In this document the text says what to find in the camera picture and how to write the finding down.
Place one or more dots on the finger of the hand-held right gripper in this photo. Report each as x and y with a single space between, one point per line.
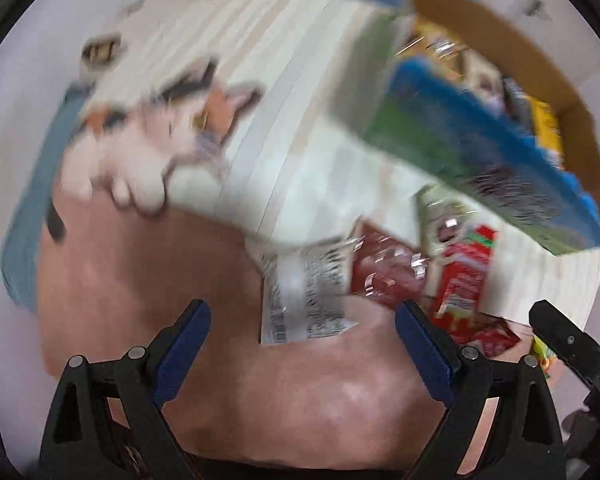
562 337

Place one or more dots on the small white brown snack packet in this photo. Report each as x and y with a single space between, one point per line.
442 220

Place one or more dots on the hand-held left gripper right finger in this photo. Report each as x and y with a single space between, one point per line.
425 355

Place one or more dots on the small red snack packet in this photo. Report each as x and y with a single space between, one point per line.
492 340

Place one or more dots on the red labelled snack packet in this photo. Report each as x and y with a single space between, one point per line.
462 280

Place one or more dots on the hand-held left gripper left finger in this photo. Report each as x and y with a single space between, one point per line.
180 357

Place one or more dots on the bear print pillow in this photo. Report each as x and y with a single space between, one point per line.
145 5

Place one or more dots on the green candy bag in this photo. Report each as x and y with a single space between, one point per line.
542 355

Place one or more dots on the dark brown snack packet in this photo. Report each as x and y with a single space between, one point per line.
385 270

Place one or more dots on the long yellow snack packet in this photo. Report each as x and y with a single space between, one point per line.
547 130

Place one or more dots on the cat print blanket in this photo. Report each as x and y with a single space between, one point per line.
290 170

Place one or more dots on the silver snack packet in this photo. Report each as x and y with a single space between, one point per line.
305 295

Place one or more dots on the cardboard box blue print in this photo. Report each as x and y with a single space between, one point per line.
460 145

